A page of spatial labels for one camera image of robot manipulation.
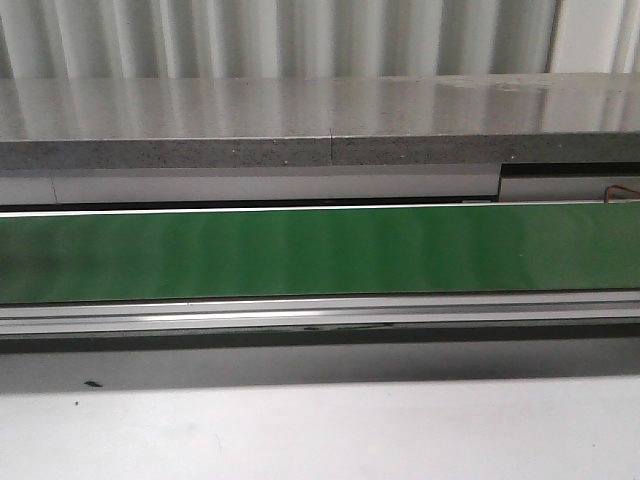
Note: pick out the green conveyor belt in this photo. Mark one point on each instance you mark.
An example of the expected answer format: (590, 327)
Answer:
(68, 257)

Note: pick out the grey stone counter slab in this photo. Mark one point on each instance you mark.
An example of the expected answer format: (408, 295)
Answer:
(275, 123)

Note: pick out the white corrugated curtain backdrop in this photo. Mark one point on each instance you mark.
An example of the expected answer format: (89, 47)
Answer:
(315, 39)

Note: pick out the aluminium conveyor frame rail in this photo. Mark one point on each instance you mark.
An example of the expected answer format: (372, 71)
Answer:
(319, 314)

